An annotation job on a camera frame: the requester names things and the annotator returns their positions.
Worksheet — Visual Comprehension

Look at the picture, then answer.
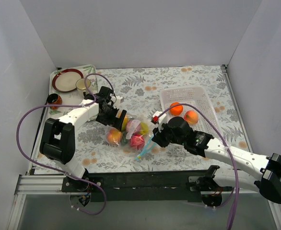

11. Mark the floral table mat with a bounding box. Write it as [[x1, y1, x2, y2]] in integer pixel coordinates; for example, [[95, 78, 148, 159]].
[[75, 65, 249, 173]]

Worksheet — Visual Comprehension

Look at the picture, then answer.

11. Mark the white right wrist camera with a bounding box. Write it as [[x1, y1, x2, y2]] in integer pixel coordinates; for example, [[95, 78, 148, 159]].
[[151, 111, 167, 126]]

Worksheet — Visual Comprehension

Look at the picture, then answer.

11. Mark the red rimmed plate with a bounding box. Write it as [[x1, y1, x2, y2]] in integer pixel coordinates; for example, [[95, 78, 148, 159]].
[[52, 69, 83, 93]]

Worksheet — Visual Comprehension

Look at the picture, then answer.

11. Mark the white plastic mesh basket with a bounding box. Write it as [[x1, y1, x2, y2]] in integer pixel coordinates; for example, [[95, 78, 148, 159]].
[[160, 85, 222, 138]]

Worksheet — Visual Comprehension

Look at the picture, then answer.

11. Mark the orange black cup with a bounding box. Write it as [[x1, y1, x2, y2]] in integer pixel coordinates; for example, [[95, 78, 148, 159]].
[[47, 93, 62, 110]]

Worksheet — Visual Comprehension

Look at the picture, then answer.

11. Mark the cream yellow cup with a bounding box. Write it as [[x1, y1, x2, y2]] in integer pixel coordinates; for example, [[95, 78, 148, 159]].
[[75, 78, 91, 98]]

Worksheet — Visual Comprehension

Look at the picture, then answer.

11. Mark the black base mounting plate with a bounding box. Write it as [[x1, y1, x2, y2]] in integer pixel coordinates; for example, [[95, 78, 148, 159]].
[[61, 169, 234, 203]]

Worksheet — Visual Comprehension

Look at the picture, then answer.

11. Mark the aluminium frame rail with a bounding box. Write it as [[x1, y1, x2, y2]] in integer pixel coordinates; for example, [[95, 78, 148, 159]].
[[7, 174, 67, 230]]

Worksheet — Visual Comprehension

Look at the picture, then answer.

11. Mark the purple fake onion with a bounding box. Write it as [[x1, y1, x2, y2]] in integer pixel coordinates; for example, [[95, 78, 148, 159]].
[[126, 119, 140, 133]]

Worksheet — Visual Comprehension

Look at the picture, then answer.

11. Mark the floral serving tray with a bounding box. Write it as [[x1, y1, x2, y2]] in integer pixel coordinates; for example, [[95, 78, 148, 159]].
[[47, 65, 98, 119]]

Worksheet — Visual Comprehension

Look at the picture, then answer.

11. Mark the peach fake fruit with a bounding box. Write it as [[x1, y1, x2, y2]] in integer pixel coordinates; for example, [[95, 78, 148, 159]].
[[106, 128, 122, 145], [184, 110, 199, 125]]

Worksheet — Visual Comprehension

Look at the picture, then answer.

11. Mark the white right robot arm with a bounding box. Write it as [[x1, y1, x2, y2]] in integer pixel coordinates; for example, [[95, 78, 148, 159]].
[[152, 115, 281, 204]]

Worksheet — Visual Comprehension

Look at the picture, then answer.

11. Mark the orange fake fruit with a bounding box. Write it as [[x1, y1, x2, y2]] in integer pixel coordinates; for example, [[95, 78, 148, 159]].
[[169, 102, 184, 116]]

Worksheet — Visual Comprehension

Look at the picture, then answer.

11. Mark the yellow green fake mango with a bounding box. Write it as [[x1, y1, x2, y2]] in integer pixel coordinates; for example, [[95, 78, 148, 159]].
[[121, 115, 129, 131]]

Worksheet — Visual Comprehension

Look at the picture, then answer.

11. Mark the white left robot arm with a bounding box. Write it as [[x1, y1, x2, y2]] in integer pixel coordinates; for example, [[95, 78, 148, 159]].
[[39, 86, 127, 192]]

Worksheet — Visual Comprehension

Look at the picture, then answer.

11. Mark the green fake vegetable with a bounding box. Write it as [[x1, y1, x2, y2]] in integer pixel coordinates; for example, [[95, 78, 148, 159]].
[[121, 138, 129, 146]]

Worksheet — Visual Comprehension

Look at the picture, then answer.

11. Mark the yellow fake lemon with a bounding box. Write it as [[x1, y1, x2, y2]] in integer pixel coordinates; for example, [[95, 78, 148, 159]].
[[139, 122, 149, 135]]

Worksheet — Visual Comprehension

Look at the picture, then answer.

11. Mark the red fake apple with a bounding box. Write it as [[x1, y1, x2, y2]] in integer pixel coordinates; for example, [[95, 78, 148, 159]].
[[129, 134, 145, 150]]

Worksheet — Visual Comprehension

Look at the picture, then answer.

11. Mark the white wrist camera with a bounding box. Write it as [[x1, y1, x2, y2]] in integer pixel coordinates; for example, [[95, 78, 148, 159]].
[[111, 96, 124, 108], [151, 111, 167, 126]]

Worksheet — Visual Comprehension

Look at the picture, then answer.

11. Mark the clear zip top bag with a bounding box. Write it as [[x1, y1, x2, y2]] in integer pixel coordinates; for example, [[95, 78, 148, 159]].
[[105, 114, 156, 161]]

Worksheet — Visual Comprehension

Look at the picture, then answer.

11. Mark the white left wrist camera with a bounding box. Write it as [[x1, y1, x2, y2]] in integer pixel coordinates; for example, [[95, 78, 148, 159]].
[[111, 96, 124, 108]]

